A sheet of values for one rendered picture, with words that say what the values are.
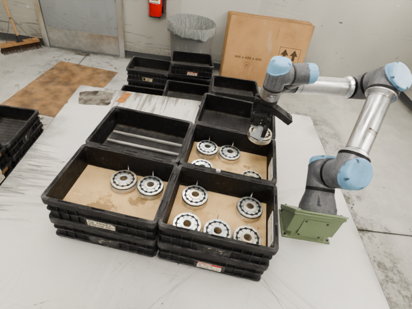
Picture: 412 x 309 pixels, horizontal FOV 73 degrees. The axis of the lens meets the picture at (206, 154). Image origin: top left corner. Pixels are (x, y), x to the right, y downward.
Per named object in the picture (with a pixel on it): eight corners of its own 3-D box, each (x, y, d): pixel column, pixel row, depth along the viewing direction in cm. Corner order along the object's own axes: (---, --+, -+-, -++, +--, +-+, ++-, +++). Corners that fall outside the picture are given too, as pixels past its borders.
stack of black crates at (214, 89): (245, 121, 282) (257, 80, 252) (247, 140, 259) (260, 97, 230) (206, 116, 280) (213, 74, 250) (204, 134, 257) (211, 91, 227)
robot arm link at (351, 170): (337, 193, 113) (386, 81, 122) (368, 198, 99) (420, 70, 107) (314, 179, 110) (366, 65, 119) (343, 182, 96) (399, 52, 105)
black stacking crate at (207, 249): (268, 203, 119) (276, 186, 111) (268, 270, 97) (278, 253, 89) (177, 183, 121) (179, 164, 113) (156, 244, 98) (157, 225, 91)
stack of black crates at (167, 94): (206, 116, 280) (210, 85, 257) (204, 135, 257) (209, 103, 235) (165, 111, 277) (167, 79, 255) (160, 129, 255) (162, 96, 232)
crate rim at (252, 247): (275, 188, 113) (277, 184, 111) (276, 257, 90) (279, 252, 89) (178, 167, 114) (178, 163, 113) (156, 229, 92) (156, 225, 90)
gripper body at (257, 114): (249, 114, 117) (256, 89, 109) (269, 118, 117) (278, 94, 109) (247, 125, 112) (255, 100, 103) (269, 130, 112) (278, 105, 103)
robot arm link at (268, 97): (282, 84, 105) (282, 96, 100) (278, 94, 109) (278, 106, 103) (262, 80, 106) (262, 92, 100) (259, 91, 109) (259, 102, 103)
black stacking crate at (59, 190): (176, 183, 121) (178, 164, 113) (155, 244, 98) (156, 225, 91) (87, 164, 122) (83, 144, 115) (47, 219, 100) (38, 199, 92)
